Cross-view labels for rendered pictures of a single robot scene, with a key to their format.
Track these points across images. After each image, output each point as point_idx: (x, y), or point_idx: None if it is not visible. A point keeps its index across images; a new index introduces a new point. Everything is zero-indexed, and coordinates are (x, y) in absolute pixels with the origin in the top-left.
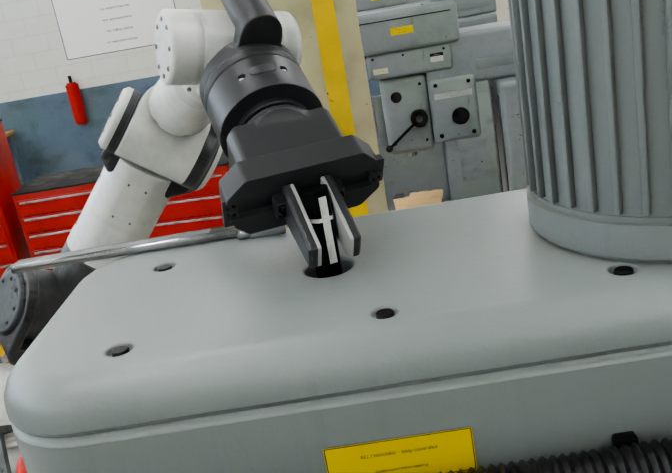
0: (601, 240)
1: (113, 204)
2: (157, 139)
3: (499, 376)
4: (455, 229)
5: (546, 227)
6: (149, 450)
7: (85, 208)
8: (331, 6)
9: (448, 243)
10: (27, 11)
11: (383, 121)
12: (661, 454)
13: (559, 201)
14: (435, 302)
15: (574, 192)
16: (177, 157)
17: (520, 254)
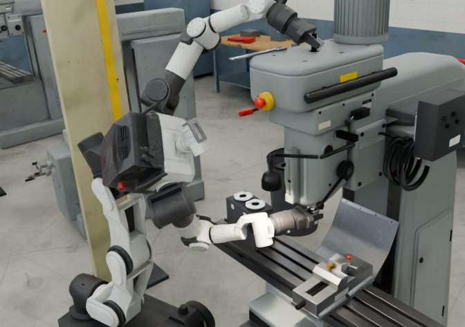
0: (362, 41)
1: (191, 55)
2: (211, 33)
3: (360, 61)
4: (325, 45)
5: (349, 41)
6: (318, 77)
7: (178, 58)
8: None
9: (329, 46)
10: None
11: None
12: (381, 72)
13: (352, 35)
14: (347, 50)
15: (357, 32)
16: (214, 39)
17: (347, 45)
